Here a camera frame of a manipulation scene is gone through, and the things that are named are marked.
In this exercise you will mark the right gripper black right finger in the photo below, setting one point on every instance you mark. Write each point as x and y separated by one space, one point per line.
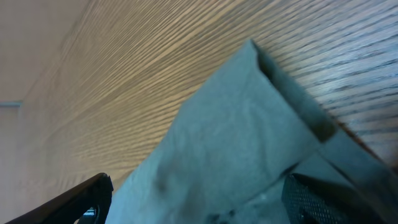
312 201

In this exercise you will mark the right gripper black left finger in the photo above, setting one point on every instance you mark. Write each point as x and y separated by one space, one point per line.
88 202

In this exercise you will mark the grey shorts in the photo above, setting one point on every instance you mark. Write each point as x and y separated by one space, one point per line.
233 143

